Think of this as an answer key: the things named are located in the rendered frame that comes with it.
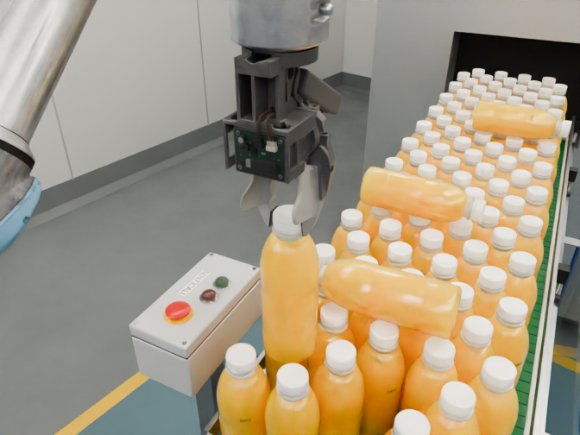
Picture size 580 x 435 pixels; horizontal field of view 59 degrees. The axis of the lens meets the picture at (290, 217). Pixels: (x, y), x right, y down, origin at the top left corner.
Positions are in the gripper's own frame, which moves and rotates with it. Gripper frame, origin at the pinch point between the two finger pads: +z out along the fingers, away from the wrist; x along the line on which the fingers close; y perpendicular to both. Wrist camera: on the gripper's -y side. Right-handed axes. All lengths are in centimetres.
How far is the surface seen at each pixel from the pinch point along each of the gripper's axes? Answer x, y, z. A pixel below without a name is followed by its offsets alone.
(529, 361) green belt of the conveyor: 32, -33, 39
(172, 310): -16.8, 3.8, 18.2
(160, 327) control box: -17.0, 6.4, 19.4
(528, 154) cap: 23, -75, 18
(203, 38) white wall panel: -203, -259, 52
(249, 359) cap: -2.2, 6.8, 18.0
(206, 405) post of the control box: -16.0, 0.1, 42.5
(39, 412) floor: -115, -21, 130
